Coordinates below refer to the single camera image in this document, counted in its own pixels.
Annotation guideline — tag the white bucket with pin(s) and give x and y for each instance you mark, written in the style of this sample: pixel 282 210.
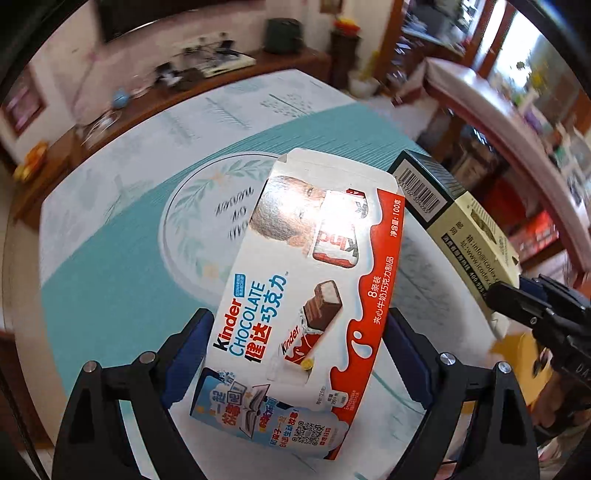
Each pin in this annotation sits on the white bucket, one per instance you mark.
pixel 363 85

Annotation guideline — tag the white set-top box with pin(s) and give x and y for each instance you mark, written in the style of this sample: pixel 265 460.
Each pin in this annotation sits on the white set-top box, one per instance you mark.
pixel 228 65

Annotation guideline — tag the black television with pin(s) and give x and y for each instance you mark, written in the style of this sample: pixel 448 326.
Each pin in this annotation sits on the black television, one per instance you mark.
pixel 152 18

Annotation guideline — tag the red and yellow toys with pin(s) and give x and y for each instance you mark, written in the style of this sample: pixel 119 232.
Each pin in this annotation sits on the red and yellow toys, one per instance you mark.
pixel 347 25

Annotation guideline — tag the tree print tablecloth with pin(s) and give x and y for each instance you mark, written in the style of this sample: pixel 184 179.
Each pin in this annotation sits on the tree print tablecloth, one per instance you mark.
pixel 115 277

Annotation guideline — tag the bowl of fruit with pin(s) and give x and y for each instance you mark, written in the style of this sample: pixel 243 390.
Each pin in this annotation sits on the bowl of fruit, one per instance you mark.
pixel 30 161

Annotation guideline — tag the dark green air fryer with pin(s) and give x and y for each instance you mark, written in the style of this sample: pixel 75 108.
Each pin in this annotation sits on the dark green air fryer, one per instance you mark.
pixel 283 34

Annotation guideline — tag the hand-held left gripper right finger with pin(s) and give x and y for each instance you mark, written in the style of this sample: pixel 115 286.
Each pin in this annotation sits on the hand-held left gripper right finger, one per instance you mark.
pixel 406 355

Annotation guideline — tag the dark woven stand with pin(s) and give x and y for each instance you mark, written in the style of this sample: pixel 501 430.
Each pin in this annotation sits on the dark woven stand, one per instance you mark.
pixel 345 60

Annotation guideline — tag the cream box with black end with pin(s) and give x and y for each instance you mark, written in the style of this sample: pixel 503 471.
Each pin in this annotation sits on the cream box with black end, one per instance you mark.
pixel 480 240

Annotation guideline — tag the round leaf print mat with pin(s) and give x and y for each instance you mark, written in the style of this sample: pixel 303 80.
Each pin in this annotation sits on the round leaf print mat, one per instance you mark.
pixel 207 221

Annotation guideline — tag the blue round ornament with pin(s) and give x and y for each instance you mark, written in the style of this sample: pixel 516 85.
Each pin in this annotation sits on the blue round ornament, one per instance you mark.
pixel 121 98

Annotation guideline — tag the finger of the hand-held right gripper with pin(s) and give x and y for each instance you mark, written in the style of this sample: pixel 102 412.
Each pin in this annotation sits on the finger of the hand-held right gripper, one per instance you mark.
pixel 533 287
pixel 503 300

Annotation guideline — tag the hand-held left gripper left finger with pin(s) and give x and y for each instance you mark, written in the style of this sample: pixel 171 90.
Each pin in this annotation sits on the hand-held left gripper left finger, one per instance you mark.
pixel 184 364

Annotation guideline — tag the wooden television cabinet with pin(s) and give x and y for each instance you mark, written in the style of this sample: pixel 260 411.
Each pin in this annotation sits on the wooden television cabinet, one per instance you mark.
pixel 295 62

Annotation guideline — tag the red white chocolate box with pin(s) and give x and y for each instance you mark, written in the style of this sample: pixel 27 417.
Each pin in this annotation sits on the red white chocolate box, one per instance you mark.
pixel 300 277

